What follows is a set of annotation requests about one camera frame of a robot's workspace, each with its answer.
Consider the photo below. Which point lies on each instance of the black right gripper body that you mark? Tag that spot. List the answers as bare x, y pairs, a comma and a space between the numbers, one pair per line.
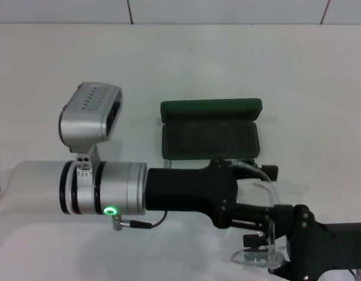
315, 248

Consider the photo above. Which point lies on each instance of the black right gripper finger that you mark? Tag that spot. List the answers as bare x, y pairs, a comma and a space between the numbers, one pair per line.
252, 240

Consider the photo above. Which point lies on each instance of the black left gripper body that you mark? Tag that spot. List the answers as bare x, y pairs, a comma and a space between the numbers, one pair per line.
192, 190

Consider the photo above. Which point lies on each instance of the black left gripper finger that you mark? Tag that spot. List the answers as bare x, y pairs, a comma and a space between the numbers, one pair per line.
256, 215
269, 172

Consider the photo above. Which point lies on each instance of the clear transparent glasses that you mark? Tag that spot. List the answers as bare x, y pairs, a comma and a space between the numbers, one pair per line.
271, 246

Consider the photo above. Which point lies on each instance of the dark green glasses case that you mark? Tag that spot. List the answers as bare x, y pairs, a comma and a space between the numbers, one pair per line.
209, 140

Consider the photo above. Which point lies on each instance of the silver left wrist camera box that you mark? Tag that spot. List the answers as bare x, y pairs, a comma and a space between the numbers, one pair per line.
83, 126

